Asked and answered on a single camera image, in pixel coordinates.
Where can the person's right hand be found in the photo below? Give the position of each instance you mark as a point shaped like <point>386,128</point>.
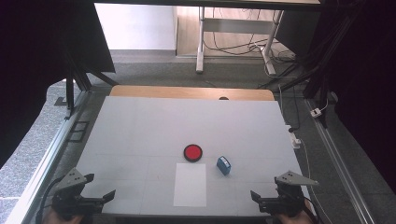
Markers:
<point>295,219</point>

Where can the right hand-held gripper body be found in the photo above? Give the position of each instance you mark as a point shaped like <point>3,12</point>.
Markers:
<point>292,179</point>

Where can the black metal frame struts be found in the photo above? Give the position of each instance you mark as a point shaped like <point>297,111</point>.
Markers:
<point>314,84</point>
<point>70,93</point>

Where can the blue stamp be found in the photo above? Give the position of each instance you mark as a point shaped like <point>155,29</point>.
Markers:
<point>223,165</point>

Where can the small white adapter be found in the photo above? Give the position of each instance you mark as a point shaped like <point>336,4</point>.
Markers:
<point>316,112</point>

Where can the aluminium rail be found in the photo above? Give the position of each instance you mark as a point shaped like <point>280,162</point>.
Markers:
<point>339,168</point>
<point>46,158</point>

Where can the person's left hand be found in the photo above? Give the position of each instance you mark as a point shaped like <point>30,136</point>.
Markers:
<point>59,220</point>

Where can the white paper sheet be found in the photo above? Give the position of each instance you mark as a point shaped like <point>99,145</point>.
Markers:
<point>190,186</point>

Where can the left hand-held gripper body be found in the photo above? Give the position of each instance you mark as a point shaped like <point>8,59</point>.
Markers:
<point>70,180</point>

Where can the round red ink pad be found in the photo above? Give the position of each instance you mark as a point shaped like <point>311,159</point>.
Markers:
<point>193,152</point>

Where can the white metal desk frame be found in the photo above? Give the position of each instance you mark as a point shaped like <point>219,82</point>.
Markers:
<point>200,40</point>

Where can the black curtain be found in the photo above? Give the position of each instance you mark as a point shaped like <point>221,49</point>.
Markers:
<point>31,62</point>
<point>367,77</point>

